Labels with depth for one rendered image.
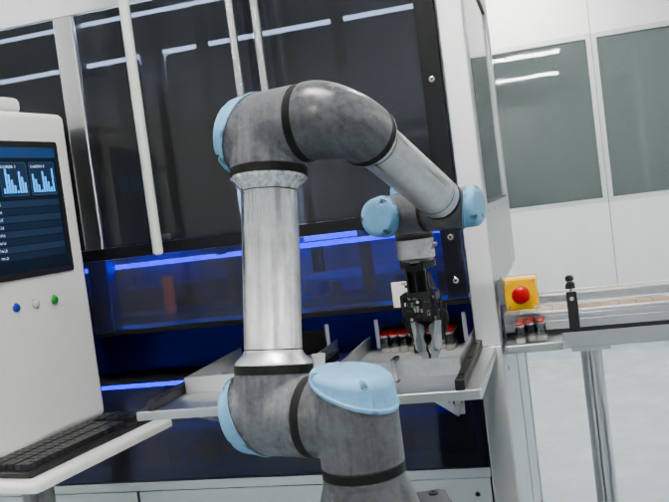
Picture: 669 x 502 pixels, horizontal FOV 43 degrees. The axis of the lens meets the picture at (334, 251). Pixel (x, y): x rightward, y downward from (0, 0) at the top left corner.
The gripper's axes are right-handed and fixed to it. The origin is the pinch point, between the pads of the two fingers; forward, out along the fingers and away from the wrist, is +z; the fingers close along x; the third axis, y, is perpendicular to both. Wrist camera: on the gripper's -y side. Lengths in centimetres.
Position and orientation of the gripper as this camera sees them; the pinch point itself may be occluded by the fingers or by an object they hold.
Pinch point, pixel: (430, 357)
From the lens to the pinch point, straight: 174.2
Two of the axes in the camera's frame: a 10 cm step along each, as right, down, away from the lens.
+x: 9.6, -1.1, -2.6
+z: 1.3, 9.9, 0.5
